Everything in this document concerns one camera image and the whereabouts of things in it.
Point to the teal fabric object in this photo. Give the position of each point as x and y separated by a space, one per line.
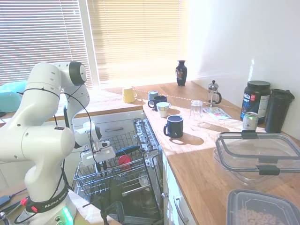
11 93

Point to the built-in dishwasher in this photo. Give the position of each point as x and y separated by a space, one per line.
140 206

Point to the glossy dark blue mug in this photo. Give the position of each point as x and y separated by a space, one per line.
159 99

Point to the grey container with cereal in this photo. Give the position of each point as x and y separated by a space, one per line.
257 211

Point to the green drink can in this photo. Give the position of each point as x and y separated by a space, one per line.
249 122

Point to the light blue ribbed mug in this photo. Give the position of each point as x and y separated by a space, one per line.
152 95

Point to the red mug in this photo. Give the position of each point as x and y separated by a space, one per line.
123 161

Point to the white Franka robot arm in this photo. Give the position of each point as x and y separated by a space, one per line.
39 105

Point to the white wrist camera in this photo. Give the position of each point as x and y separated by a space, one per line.
103 144

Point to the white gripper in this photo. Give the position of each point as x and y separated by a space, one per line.
105 154

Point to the black shaker bottle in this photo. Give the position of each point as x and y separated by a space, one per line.
277 112

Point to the ribbed clear tumbler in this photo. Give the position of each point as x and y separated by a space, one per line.
196 110

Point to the wooden window blind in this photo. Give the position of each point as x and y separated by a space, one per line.
42 35
136 35

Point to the white printed cup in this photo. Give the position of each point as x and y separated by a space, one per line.
162 110

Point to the matte navy mug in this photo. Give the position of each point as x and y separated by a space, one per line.
175 127

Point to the dark blue floral vase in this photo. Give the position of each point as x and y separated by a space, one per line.
181 75

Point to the clear drinking glass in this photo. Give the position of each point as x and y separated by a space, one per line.
143 180

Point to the glass French press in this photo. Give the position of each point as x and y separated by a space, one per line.
213 95

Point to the red clip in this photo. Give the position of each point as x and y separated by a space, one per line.
24 201

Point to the round metal knob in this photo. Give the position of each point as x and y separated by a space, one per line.
164 195

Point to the white kitchen cabinet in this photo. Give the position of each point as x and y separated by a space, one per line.
171 182
122 122

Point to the printed paper leaflet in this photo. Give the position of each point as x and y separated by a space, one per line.
216 113

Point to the black protein powder tub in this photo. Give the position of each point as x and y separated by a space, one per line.
255 103

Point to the yellow ribbed mug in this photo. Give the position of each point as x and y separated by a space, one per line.
128 95

